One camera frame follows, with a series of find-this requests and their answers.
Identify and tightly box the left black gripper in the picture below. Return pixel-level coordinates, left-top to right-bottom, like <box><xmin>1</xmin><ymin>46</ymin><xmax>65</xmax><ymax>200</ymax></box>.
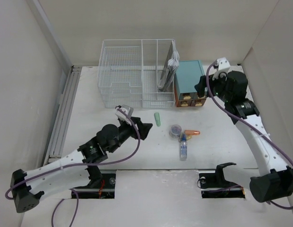
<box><xmin>108</xmin><ymin>117</ymin><xmax>151</xmax><ymax>153</ymax></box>

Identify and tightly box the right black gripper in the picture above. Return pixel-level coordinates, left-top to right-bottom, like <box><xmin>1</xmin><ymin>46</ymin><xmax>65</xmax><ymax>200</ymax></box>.
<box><xmin>194</xmin><ymin>70</ymin><xmax>231</xmax><ymax>103</ymax></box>

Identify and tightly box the grey white booklet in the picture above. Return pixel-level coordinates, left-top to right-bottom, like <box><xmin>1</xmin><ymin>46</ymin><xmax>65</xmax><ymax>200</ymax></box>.
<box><xmin>158</xmin><ymin>40</ymin><xmax>180</xmax><ymax>92</ymax></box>

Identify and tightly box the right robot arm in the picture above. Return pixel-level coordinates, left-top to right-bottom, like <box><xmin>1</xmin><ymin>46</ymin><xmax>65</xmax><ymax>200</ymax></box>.
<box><xmin>195</xmin><ymin>70</ymin><xmax>293</xmax><ymax>209</ymax></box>

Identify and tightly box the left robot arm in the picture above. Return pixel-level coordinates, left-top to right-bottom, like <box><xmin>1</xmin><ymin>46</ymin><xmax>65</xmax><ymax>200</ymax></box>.
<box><xmin>5</xmin><ymin>117</ymin><xmax>153</xmax><ymax>213</ymax></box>

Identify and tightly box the green eraser stick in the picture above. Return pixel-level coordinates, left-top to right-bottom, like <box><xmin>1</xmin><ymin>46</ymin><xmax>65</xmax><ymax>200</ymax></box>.
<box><xmin>154</xmin><ymin>112</ymin><xmax>161</xmax><ymax>127</ymax></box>

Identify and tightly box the teal drawer box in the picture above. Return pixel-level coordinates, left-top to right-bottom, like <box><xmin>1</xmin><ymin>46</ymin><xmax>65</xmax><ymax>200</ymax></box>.
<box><xmin>174</xmin><ymin>60</ymin><xmax>206</xmax><ymax>107</ymax></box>

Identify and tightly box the small round clear container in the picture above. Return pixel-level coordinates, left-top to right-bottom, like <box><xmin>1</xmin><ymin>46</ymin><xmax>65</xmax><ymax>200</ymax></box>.
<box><xmin>169</xmin><ymin>124</ymin><xmax>182</xmax><ymax>139</ymax></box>

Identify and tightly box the clear blue glue bottle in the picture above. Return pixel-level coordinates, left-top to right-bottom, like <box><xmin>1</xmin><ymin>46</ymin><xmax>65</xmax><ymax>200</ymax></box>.
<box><xmin>179</xmin><ymin>133</ymin><xmax>187</xmax><ymax>161</ymax></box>

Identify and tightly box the orange marker pen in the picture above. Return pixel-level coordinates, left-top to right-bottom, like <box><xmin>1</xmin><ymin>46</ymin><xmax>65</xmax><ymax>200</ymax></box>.
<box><xmin>184</xmin><ymin>130</ymin><xmax>201</xmax><ymax>136</ymax></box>

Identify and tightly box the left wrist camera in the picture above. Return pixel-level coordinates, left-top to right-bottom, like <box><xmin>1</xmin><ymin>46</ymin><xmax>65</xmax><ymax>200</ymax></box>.
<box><xmin>115</xmin><ymin>105</ymin><xmax>133</xmax><ymax>125</ymax></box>

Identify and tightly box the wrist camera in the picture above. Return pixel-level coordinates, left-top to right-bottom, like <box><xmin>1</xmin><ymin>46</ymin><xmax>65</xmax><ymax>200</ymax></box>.
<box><xmin>212</xmin><ymin>57</ymin><xmax>231</xmax><ymax>80</ymax></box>
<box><xmin>115</xmin><ymin>105</ymin><xmax>133</xmax><ymax>125</ymax></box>

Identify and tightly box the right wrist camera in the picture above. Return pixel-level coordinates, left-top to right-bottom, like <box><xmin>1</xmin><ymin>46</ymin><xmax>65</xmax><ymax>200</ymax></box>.
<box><xmin>212</xmin><ymin>57</ymin><xmax>231</xmax><ymax>80</ymax></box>

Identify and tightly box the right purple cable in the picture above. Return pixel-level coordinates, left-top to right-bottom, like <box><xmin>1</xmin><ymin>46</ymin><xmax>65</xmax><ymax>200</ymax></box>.
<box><xmin>206</xmin><ymin>60</ymin><xmax>293</xmax><ymax>210</ymax></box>

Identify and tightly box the purple cable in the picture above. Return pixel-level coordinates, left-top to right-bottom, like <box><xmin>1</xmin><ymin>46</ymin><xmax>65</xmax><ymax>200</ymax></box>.
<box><xmin>4</xmin><ymin>106</ymin><xmax>140</xmax><ymax>227</ymax></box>
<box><xmin>206</xmin><ymin>60</ymin><xmax>293</xmax><ymax>210</ymax></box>

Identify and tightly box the white wire mesh organizer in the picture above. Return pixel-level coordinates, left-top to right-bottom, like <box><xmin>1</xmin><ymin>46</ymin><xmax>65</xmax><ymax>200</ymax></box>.
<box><xmin>97</xmin><ymin>39</ymin><xmax>175</xmax><ymax>109</ymax></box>

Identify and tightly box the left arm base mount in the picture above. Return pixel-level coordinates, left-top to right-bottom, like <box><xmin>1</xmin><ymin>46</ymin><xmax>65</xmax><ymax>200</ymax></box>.
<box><xmin>74</xmin><ymin>170</ymin><xmax>116</xmax><ymax>199</ymax></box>

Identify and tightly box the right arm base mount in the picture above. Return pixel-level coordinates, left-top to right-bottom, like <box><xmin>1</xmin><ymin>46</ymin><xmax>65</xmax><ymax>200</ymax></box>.
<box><xmin>197</xmin><ymin>162</ymin><xmax>245</xmax><ymax>199</ymax></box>

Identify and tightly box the aluminium rail frame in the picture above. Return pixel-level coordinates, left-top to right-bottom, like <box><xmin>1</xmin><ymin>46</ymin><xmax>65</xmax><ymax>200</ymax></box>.
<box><xmin>41</xmin><ymin>66</ymin><xmax>82</xmax><ymax>166</ymax></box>

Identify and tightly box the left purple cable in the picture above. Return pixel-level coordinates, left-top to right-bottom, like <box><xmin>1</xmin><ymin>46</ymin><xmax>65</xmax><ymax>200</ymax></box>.
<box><xmin>4</xmin><ymin>106</ymin><xmax>140</xmax><ymax>227</ymax></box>

